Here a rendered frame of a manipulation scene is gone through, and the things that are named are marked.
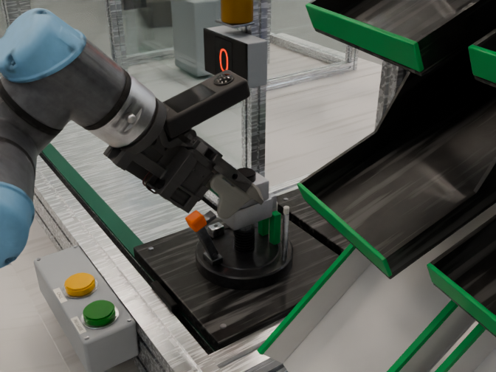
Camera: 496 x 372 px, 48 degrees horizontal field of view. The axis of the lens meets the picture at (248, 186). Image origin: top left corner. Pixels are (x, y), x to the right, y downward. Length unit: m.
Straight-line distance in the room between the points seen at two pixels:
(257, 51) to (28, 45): 0.41
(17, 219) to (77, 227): 0.49
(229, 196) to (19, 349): 0.39
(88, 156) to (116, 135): 0.69
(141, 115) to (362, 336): 0.32
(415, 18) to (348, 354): 0.33
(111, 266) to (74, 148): 0.53
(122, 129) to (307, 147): 0.87
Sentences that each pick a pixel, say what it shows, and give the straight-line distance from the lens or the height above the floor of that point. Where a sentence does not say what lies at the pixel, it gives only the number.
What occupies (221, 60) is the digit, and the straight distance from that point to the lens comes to 0.91.
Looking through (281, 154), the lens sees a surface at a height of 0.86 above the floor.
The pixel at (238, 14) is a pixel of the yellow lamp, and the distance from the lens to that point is 0.88.
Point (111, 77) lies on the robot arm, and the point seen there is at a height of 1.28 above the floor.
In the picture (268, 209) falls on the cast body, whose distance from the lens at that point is 0.77.
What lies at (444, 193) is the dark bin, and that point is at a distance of 0.50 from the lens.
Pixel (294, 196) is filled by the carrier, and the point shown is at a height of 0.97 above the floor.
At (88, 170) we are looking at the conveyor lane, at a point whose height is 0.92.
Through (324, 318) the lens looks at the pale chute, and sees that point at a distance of 0.63.
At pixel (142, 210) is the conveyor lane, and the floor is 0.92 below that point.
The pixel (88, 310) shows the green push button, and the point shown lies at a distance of 0.76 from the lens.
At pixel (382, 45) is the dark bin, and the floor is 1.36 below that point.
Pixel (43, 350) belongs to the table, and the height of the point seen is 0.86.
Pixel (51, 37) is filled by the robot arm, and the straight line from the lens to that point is 0.55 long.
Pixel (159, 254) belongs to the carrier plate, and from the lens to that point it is 0.84.
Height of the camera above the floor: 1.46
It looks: 29 degrees down
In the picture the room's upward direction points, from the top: straight up
